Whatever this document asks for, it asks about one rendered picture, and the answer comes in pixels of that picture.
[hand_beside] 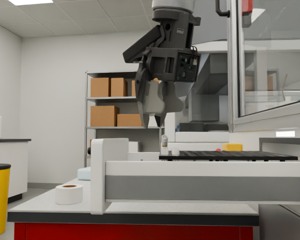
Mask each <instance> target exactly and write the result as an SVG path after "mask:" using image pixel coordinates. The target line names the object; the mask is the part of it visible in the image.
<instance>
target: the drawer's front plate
mask: <svg viewBox="0 0 300 240"><path fill-rule="evenodd" d="M128 152H129V139H128V138H115V139H93V140H92V141H91V167H90V213H91V214H98V215H102V214H103V213H104V212H105V211H106V209H107V208H108V207H109V206H110V204H112V202H106V201H105V175H106V162H107V161H127V153H128Z"/></svg>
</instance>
